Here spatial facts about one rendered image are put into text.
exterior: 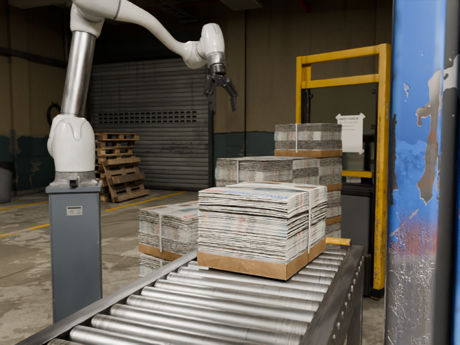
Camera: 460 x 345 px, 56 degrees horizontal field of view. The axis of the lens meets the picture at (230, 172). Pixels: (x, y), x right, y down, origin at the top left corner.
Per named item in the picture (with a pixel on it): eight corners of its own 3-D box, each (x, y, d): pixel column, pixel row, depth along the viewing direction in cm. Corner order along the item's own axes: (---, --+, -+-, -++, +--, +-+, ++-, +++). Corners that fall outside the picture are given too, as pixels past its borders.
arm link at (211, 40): (230, 51, 207) (216, 62, 218) (225, 20, 208) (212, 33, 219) (210, 50, 201) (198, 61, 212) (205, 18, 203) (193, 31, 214)
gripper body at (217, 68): (215, 63, 202) (218, 82, 201) (228, 65, 208) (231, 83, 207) (205, 68, 208) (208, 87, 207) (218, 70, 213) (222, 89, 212)
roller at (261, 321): (132, 310, 112) (131, 291, 111) (315, 341, 94) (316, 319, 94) (120, 317, 107) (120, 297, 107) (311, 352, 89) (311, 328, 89)
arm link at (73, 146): (57, 172, 168) (55, 115, 167) (50, 170, 184) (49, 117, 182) (99, 171, 176) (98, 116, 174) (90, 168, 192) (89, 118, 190)
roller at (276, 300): (159, 293, 124) (158, 276, 123) (326, 318, 106) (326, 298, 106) (149, 299, 119) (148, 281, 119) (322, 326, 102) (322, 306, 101)
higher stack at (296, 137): (272, 303, 315) (273, 124, 305) (295, 292, 337) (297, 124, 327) (317, 317, 289) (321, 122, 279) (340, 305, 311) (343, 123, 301)
